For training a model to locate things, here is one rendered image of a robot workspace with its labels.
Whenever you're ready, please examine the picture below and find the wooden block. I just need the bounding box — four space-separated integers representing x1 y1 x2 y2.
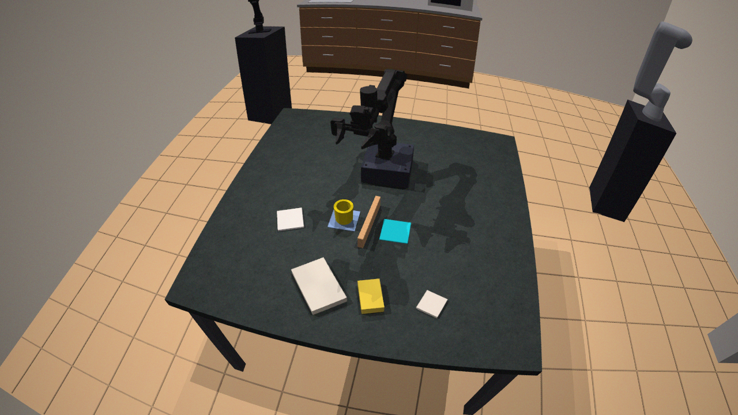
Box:
357 196 381 248

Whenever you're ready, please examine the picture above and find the yellow rectangular block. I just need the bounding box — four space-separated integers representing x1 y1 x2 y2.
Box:
357 279 385 314

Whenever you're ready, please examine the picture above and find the beige flat rectangular block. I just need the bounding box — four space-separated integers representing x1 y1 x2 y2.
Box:
291 257 347 315

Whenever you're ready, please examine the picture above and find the beige flat square tile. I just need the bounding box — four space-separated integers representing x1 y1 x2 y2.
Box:
416 290 447 318

